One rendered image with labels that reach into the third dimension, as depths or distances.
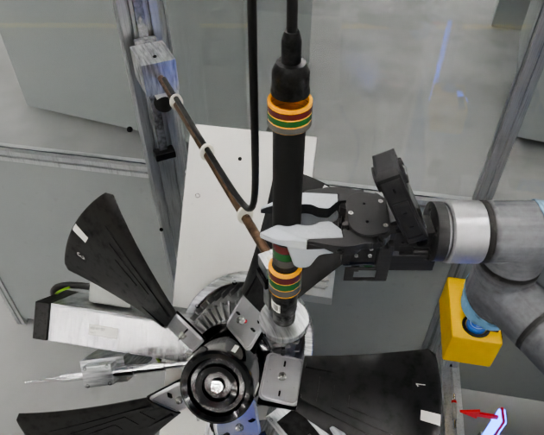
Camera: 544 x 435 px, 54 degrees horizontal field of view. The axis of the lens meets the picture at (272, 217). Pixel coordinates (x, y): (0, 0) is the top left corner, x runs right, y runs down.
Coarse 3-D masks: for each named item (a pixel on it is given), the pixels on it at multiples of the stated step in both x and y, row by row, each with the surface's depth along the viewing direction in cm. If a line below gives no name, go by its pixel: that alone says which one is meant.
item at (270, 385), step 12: (276, 360) 89; (288, 360) 90; (300, 360) 90; (264, 372) 87; (276, 372) 88; (288, 372) 88; (300, 372) 88; (264, 384) 86; (276, 384) 86; (288, 384) 86; (264, 396) 84; (276, 396) 84; (288, 396) 84
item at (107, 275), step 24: (96, 216) 85; (120, 216) 83; (72, 240) 91; (96, 240) 87; (120, 240) 84; (72, 264) 95; (96, 264) 91; (120, 264) 87; (144, 264) 83; (120, 288) 92; (144, 288) 86; (144, 312) 93; (168, 312) 86
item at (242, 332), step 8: (240, 304) 90; (248, 304) 89; (232, 312) 91; (240, 312) 89; (248, 312) 88; (256, 312) 86; (232, 320) 90; (248, 320) 87; (256, 320) 85; (232, 328) 89; (240, 328) 88; (248, 328) 86; (256, 328) 85; (240, 336) 87; (248, 336) 85; (256, 336) 84; (248, 344) 85
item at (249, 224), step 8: (160, 80) 105; (168, 96) 101; (176, 104) 99; (184, 120) 95; (192, 136) 92; (200, 144) 90; (208, 160) 87; (216, 176) 85; (224, 184) 83; (232, 200) 80; (248, 216) 77; (248, 224) 76; (256, 232) 75; (256, 240) 74; (264, 240) 74; (264, 248) 73
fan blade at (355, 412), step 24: (312, 360) 90; (336, 360) 90; (360, 360) 90; (384, 360) 90; (408, 360) 90; (432, 360) 89; (312, 384) 86; (336, 384) 86; (360, 384) 86; (384, 384) 87; (408, 384) 87; (432, 384) 87; (312, 408) 83; (336, 408) 83; (360, 408) 84; (384, 408) 84; (408, 408) 85; (432, 408) 85; (360, 432) 82; (384, 432) 82; (408, 432) 83; (432, 432) 83
